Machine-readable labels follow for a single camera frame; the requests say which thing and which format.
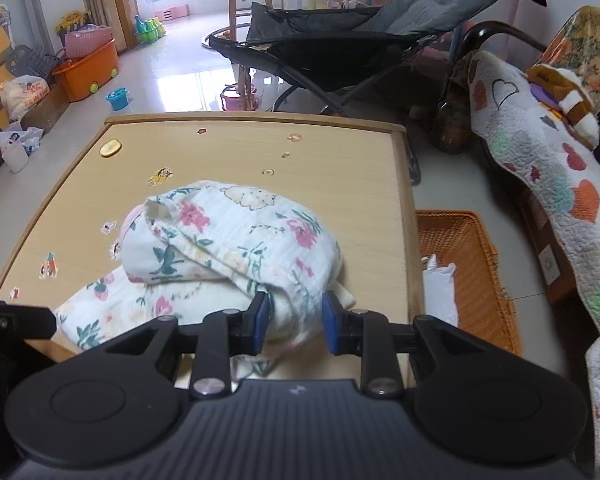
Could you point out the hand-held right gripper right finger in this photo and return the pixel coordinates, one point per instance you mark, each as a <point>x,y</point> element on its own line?
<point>332,325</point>

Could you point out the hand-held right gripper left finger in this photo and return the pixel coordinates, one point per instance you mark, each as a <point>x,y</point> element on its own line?
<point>261,322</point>

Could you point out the floral baby pants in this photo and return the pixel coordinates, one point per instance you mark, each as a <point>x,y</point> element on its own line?
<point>240,240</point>

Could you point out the floral pink-collared baby shirt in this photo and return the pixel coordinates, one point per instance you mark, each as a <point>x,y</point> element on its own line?
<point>110,305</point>

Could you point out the cartoon figure sticker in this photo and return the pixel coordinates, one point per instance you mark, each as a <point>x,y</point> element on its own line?
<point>48,265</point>

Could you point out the white cloth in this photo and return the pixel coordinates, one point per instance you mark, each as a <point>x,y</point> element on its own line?
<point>437,290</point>

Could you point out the small picture sticker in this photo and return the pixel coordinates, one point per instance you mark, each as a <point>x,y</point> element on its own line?
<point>108,227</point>

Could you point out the orange wicker basket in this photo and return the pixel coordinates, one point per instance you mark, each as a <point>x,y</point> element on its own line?
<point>480,270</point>

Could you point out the white bucket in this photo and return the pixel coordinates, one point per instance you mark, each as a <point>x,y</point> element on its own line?
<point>16,157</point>

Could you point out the yellow cartoon sticker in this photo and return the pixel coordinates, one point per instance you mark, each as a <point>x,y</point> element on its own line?
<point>160,176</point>

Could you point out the white plastic bag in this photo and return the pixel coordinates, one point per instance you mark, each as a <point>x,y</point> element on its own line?
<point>30,135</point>

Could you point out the cardboard box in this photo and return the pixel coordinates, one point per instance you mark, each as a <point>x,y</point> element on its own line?
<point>47,110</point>

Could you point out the pink toy drum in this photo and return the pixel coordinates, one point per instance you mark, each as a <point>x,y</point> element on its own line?
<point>232,102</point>

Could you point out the orange printed plastic bag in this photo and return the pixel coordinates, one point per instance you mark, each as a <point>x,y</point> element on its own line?
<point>22,95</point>

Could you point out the brown glass jar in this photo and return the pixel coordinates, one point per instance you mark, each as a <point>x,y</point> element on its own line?
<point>452,127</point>

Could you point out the blue toy bucket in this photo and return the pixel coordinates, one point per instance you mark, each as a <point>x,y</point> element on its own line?
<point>117,100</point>

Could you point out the orange wheeled storage bin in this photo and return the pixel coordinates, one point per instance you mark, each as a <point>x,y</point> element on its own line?
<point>87,77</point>

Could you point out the dark grey plastic basket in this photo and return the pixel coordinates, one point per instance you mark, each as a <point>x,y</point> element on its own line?
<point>30,62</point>

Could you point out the heart-print quilt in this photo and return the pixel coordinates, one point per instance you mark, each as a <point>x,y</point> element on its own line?
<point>555,170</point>

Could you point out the pink plastic basket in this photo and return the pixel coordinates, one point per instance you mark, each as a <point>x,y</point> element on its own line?
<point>87,42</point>

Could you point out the yellow plastic toy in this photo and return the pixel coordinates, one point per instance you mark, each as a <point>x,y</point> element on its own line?
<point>72,20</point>

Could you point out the green toy bowling pins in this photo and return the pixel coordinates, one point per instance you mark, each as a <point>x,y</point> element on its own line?
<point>147,30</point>

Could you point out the pink step block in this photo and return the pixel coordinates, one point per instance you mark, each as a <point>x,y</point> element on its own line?
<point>172,12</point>

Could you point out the grey folding lounge chair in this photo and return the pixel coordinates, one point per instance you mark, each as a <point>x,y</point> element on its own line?
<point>420,5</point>

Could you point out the yellow floral sofa cover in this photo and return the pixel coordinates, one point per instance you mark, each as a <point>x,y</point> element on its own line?
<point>595,45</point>

